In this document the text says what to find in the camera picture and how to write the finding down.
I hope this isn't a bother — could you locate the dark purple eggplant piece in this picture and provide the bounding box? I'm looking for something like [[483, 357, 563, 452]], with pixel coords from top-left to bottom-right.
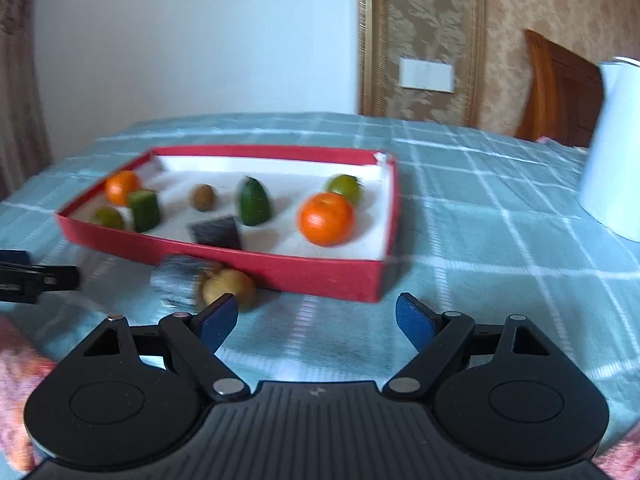
[[188, 215, 244, 251]]

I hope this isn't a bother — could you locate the brown kiwi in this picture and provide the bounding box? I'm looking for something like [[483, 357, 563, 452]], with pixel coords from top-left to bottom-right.
[[189, 183, 218, 212]]

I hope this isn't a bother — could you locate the yellow-brown potato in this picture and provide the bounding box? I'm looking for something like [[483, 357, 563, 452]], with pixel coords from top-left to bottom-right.
[[201, 268, 258, 312]]

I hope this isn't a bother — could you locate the patterned curtain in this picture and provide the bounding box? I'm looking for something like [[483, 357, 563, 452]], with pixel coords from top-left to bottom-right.
[[0, 0, 53, 201]]

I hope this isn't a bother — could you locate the wooden chair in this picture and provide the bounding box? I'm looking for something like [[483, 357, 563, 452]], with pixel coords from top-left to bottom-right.
[[515, 28, 604, 149]]

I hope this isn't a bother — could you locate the small orange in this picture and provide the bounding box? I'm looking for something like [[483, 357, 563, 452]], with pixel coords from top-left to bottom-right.
[[104, 170, 143, 207]]

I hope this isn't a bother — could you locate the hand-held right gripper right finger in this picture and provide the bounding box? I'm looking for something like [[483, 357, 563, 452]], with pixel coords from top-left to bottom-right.
[[382, 292, 553, 402]]

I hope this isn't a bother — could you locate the green cucumber piece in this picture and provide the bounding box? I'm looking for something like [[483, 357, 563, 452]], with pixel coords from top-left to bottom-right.
[[128, 188, 162, 234]]

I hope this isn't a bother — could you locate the large green tomato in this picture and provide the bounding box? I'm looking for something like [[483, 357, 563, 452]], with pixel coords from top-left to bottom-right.
[[325, 174, 363, 207]]

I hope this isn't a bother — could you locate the teal checked tablecloth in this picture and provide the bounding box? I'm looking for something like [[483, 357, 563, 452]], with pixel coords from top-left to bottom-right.
[[0, 111, 640, 480]]

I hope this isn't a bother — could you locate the large orange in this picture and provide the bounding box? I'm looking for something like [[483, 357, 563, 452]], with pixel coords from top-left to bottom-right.
[[298, 192, 356, 248]]

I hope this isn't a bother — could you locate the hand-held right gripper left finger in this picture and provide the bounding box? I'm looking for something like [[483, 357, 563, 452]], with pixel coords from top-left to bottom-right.
[[82, 292, 251, 402]]

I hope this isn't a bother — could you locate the white kettle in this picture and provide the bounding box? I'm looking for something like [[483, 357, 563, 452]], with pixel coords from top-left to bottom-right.
[[577, 56, 640, 244]]

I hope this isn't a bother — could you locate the green avocado-shaped fruit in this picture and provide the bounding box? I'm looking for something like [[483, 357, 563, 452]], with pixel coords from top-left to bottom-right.
[[235, 176, 274, 227]]

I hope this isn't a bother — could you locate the golden wall frame moulding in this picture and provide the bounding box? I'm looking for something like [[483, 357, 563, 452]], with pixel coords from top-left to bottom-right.
[[356, 0, 487, 128]]

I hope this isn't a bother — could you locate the small green tomato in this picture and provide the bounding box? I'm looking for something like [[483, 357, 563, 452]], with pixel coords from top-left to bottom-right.
[[90, 206, 125, 231]]

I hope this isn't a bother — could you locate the grey cylinder vegetable piece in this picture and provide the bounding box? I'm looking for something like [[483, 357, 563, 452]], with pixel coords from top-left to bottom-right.
[[151, 255, 213, 312]]

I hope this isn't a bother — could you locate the pink towel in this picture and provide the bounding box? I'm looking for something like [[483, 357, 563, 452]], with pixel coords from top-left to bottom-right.
[[0, 317, 640, 480]]

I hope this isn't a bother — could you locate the red cardboard box tray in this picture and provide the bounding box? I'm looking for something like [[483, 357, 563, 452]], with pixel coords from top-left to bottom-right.
[[55, 144, 402, 304]]

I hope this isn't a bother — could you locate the white wall switch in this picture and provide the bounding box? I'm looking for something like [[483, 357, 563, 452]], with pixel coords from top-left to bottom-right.
[[399, 57, 456, 94]]

